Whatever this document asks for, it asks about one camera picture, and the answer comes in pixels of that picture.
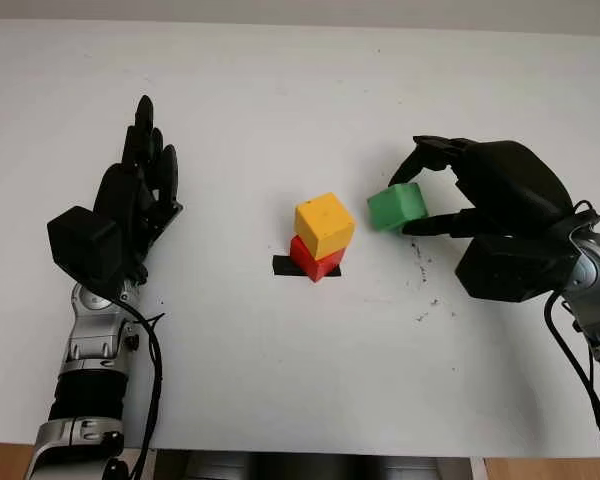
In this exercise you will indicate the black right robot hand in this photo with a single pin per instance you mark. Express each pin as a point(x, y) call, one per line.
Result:
point(515, 185)

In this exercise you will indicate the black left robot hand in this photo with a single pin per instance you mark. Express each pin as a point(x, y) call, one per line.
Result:
point(130, 200)

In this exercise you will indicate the green wooden block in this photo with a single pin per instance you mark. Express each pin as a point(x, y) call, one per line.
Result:
point(395, 207)

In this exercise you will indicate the yellow wooden block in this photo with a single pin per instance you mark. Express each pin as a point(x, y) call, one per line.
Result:
point(325, 222)

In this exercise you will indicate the red wooden block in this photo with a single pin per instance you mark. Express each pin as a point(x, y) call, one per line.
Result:
point(325, 267)

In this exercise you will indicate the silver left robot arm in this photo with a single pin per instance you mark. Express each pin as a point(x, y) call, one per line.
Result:
point(92, 340)

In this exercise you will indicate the black tape strip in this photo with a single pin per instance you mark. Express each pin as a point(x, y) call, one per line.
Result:
point(281, 266)

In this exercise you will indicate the dark robot torso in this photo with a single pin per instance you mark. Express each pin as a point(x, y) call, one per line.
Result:
point(305, 467)

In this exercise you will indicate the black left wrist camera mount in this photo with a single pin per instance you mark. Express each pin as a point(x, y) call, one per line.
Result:
point(82, 245)

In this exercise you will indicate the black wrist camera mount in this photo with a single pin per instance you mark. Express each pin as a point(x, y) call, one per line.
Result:
point(515, 270)
point(82, 245)

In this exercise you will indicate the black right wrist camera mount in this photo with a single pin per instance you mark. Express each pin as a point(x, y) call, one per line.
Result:
point(515, 270)

